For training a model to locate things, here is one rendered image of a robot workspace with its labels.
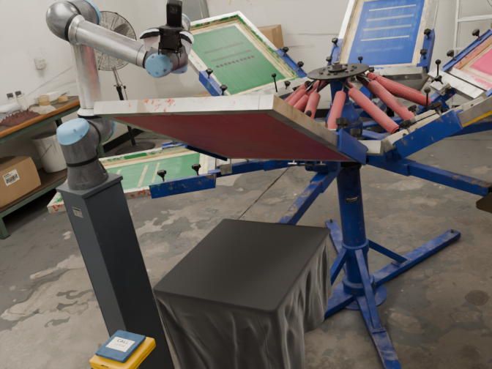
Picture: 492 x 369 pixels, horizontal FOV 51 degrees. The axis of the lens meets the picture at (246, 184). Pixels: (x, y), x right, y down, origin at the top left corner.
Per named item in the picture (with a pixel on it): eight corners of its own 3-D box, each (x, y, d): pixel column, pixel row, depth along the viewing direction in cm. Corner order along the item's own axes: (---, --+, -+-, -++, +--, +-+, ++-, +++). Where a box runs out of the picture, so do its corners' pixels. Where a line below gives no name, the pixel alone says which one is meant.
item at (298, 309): (296, 416, 163) (277, 307, 147) (286, 414, 165) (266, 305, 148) (341, 324, 199) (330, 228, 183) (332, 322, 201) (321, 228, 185)
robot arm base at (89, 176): (61, 187, 196) (53, 162, 192) (94, 171, 206) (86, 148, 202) (83, 192, 186) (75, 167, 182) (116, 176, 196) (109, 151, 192)
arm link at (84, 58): (73, 149, 199) (47, 0, 176) (94, 136, 212) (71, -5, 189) (101, 151, 196) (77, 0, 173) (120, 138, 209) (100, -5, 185)
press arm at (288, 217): (239, 302, 168) (236, 286, 165) (224, 299, 170) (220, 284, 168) (351, 157, 265) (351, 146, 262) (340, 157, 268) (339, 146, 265)
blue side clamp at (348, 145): (340, 151, 164) (342, 129, 165) (325, 150, 167) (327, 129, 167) (365, 165, 191) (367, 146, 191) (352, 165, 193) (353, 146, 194)
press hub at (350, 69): (385, 321, 275) (365, 69, 222) (316, 309, 294) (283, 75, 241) (401, 279, 306) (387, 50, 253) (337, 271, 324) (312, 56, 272)
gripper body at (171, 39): (181, 57, 158) (185, 48, 168) (182, 28, 154) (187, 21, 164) (156, 55, 157) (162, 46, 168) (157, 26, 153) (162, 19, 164)
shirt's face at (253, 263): (273, 312, 146) (273, 310, 146) (152, 290, 167) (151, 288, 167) (329, 229, 184) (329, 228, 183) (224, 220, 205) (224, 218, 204)
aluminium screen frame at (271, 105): (272, 109, 123) (274, 94, 123) (92, 114, 151) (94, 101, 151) (363, 162, 191) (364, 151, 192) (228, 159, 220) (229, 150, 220)
